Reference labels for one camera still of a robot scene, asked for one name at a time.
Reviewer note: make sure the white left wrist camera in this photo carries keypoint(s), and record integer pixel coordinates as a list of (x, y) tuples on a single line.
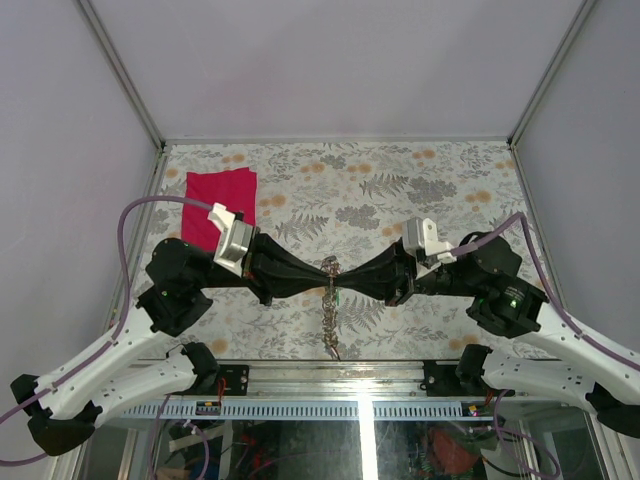
[(234, 241)]

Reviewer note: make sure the red folded cloth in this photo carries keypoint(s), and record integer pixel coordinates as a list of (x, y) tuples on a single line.
[(235, 189)]

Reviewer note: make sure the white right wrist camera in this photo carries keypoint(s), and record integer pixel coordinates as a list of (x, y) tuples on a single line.
[(420, 240)]

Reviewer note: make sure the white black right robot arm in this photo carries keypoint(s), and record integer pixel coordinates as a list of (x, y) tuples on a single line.
[(589, 370)]

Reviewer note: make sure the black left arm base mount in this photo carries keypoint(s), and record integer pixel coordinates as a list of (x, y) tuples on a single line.
[(230, 380)]

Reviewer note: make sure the white slotted cable duct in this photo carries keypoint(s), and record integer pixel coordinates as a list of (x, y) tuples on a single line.
[(246, 409)]

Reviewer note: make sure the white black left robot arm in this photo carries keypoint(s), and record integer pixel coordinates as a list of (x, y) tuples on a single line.
[(67, 405)]

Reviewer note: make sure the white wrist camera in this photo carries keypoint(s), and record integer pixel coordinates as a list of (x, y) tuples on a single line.
[(234, 241), (420, 240)]

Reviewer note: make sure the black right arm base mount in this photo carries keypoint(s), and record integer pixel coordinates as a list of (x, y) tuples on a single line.
[(441, 380)]

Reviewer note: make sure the aluminium front rail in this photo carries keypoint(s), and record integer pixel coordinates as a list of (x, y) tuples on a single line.
[(340, 377)]

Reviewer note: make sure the floral table mat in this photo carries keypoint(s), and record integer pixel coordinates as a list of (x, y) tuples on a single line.
[(347, 200)]

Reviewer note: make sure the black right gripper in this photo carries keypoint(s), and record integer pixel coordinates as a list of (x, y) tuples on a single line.
[(390, 275)]

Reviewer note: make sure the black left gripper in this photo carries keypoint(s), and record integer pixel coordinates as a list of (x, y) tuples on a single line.
[(268, 264)]

